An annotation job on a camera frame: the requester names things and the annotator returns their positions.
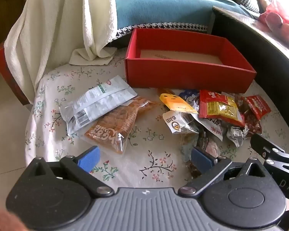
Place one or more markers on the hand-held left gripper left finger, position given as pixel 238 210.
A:
pixel 89 159

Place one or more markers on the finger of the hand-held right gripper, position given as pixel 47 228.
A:
pixel 267 145

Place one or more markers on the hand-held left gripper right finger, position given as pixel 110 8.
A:
pixel 202 159

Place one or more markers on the white snack packet brown band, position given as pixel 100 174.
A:
pixel 212 128

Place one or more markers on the clear packet with white label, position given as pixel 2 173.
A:
pixel 173 122

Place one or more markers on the red and yellow snack packet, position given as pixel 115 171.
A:
pixel 219 108

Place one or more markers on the silver snack packet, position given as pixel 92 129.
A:
pixel 96 103

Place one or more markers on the red cardboard box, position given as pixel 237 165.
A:
pixel 183 74

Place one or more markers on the white towel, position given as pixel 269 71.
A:
pixel 50 41

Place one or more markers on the wooden cabinet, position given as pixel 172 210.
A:
pixel 4 9

